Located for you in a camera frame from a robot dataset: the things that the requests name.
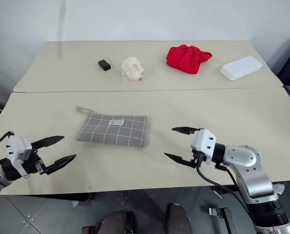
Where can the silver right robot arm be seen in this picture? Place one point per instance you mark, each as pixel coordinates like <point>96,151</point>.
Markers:
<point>242,156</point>

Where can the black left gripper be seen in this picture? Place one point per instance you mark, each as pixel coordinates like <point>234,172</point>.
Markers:
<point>32,163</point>

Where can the white plastic box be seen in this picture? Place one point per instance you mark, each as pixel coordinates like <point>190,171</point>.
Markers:
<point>241,67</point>

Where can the grey checkered fabric pouch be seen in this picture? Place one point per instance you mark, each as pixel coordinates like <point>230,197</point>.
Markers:
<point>110,134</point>

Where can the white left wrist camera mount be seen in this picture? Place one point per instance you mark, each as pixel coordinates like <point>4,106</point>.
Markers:
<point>18,148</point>

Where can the metal bracket with dark bar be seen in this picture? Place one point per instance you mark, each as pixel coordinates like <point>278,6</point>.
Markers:
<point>226,219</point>

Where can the white crumpled mesh ball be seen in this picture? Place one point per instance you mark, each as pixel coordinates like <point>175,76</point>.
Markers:
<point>132,69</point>

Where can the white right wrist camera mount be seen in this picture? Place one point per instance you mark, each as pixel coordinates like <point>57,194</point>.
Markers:
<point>203,141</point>

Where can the red crumpled cloth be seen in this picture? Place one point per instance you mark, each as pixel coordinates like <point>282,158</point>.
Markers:
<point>184,58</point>

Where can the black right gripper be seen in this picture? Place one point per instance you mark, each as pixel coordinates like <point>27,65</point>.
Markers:
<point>198,159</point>

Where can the dark rounded shape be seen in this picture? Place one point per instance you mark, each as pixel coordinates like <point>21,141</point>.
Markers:
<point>180,219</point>
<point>117,223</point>

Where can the small black box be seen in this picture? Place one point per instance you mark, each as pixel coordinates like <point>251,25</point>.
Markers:
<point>104,64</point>

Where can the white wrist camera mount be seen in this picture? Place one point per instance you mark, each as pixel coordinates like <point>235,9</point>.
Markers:
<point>18,148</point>
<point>203,141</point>

